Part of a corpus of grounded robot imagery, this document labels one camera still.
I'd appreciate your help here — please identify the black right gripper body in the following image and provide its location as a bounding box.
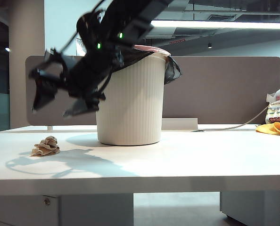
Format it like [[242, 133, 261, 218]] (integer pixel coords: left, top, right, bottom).
[[68, 50, 115, 99]]

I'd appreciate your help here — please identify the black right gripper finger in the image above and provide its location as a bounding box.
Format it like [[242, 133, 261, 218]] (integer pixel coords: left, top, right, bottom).
[[62, 93, 107, 118], [28, 67, 67, 113]]

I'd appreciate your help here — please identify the white ribbed trash can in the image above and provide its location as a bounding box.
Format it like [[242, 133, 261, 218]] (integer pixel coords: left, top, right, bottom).
[[95, 55, 166, 146]]

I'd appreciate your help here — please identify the black trash bag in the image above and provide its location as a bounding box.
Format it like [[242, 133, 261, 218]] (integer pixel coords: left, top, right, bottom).
[[116, 48, 182, 85]]

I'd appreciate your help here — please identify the crumpled brown paper ball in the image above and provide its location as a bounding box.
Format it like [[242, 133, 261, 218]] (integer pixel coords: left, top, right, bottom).
[[31, 136, 60, 157]]

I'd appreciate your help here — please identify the beige round column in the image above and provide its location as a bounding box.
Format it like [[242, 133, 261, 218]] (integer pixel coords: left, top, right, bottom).
[[8, 0, 46, 129]]

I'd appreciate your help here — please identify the white drawer cabinet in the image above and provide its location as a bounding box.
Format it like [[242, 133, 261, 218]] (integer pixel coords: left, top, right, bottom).
[[0, 194, 134, 226]]

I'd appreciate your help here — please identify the grey desk partition panel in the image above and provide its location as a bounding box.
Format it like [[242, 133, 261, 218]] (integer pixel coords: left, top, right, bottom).
[[25, 56, 280, 126]]

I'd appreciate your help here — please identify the ceiling light strip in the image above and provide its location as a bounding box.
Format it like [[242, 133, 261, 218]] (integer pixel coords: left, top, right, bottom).
[[150, 20, 280, 30]]

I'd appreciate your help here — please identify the yellow cloth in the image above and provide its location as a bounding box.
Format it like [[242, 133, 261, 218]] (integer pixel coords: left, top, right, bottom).
[[255, 121, 280, 137]]

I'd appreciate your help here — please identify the printed plastic snack bag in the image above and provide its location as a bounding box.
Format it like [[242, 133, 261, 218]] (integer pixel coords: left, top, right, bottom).
[[266, 87, 280, 124]]

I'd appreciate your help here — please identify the white vented cabinet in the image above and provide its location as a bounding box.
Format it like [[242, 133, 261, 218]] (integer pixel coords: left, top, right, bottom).
[[219, 190, 280, 226]]

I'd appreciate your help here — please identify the metal wall plate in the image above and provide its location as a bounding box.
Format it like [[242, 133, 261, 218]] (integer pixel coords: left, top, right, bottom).
[[75, 37, 86, 57]]

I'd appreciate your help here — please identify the white cable tray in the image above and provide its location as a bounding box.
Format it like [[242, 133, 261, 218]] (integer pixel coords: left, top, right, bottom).
[[162, 117, 199, 129]]

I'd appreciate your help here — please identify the grey cable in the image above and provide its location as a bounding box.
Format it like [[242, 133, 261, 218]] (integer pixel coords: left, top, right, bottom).
[[193, 105, 270, 131]]

